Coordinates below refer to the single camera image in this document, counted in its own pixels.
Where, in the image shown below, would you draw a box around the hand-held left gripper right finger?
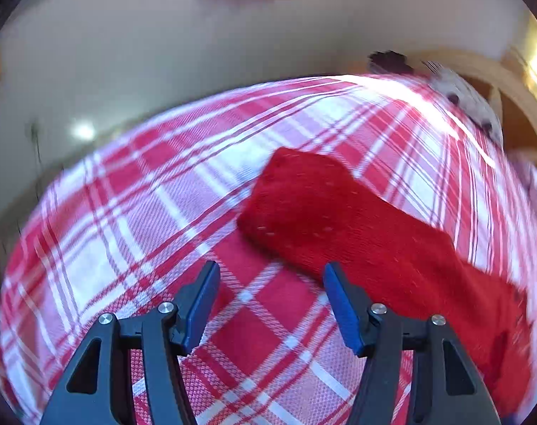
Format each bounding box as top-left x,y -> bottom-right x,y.
322,262 -> 502,425

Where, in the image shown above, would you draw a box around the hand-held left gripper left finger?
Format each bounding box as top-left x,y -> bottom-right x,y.
40,260 -> 222,425

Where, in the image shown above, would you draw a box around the red knitted sweater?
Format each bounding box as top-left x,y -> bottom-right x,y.
236,146 -> 536,413

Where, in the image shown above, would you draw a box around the red white plaid bed sheet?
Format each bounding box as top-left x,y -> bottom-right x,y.
0,74 -> 537,425

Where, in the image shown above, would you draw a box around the pink pillow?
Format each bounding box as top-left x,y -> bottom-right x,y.
512,153 -> 537,249

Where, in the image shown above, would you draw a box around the grey patterned pillow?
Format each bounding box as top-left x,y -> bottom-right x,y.
428,68 -> 504,146

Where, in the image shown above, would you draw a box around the dark cloth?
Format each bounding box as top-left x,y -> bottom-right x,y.
368,50 -> 414,75

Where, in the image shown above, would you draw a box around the cream round wooden headboard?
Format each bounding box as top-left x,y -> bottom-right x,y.
403,48 -> 537,173

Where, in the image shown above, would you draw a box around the window with yellow curtains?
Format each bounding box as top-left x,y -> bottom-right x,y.
501,13 -> 537,98

